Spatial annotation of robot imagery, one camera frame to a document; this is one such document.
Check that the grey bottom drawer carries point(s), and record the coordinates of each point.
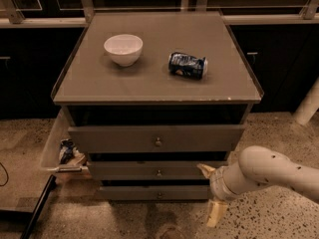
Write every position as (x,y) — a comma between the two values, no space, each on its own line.
(157,193)

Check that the clear plastic bin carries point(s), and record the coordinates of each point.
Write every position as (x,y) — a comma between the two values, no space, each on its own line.
(76,168)

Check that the white ceramic bowl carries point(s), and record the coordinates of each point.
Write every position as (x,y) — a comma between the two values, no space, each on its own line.
(124,49)

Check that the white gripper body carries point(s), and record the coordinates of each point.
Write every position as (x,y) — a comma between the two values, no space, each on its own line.
(218,183)

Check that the grey top drawer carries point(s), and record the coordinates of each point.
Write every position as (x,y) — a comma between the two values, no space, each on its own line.
(156,138)

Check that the black bar on floor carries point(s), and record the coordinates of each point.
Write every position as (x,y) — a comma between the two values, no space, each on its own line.
(50,185)

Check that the crushed blue soda can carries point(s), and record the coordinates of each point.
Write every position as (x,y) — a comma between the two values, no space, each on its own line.
(186,65)

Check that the grey drawer cabinet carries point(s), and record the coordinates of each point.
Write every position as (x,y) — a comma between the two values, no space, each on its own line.
(98,92)

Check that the blue snack bag in bin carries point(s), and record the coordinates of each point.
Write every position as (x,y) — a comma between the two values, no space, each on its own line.
(66,151)

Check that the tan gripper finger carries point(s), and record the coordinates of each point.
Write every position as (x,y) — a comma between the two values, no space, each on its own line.
(215,211)
(206,170)

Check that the grey drawer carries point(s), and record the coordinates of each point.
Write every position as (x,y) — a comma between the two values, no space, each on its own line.
(145,170)
(156,138)
(157,193)

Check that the white post at right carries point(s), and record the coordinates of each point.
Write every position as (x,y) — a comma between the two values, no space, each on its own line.
(308,106)

